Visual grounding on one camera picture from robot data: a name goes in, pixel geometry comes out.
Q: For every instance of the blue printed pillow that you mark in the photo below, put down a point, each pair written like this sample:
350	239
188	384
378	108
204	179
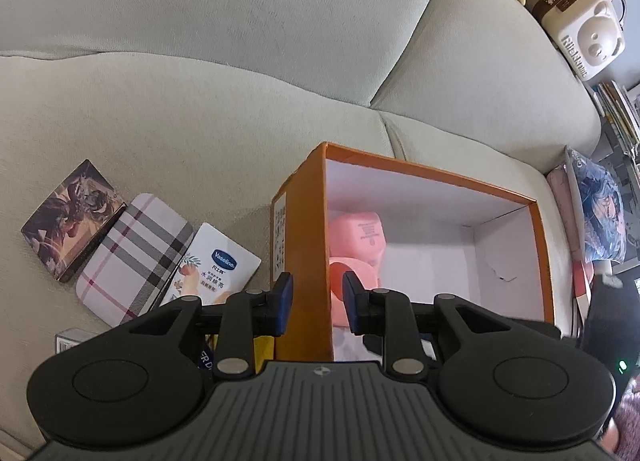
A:
600	211

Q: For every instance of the orange cardboard box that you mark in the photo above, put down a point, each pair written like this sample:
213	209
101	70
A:
302	221

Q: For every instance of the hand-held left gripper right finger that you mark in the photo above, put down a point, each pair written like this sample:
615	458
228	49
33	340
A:
350	306

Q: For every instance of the dark spray can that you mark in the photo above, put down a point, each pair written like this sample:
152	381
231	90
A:
205	360

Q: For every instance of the plaid case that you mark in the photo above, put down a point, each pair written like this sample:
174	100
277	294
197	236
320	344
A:
135	256

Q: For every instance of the illustrated card box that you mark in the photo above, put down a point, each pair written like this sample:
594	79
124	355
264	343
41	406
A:
70	221

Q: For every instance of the pink heart-shaped bottle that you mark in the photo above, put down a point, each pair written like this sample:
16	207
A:
357	233

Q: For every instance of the blue and white small box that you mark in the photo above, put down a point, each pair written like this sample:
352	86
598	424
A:
72	340

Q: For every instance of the cream panda case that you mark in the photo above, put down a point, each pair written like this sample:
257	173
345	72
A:
580	26

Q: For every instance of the pink pump bottle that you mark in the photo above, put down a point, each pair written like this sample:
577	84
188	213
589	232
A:
336	286

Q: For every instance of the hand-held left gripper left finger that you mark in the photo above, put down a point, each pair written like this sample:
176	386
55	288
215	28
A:
283	303

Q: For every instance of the stack of books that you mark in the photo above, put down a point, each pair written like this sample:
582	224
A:
617	111

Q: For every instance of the yellow tape measure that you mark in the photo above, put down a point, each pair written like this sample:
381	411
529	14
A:
263	353

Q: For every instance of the beige sofa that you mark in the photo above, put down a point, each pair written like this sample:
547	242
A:
200	51

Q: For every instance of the white lotion tube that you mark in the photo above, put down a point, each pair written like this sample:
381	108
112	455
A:
215	266

